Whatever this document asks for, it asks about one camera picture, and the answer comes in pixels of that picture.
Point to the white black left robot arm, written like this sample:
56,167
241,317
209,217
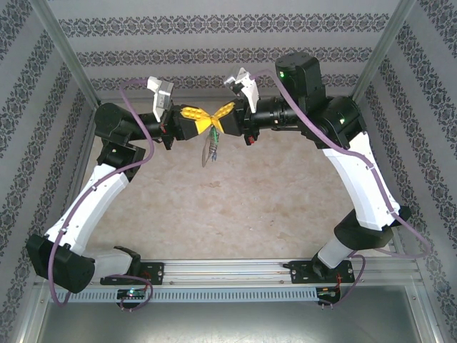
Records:
93,200

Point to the grey metal sheet panel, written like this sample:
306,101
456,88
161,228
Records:
228,321

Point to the aluminium back rail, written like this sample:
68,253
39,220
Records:
200,99

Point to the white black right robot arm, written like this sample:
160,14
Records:
357,186

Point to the blue plastic key tag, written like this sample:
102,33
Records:
214,157

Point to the small circuit board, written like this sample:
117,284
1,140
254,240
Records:
132,293
328,293

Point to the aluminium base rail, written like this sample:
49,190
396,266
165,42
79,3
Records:
225,271

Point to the aluminium frame post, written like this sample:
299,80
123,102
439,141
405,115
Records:
380,53
68,53

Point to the green plastic key tag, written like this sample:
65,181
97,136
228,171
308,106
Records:
214,135

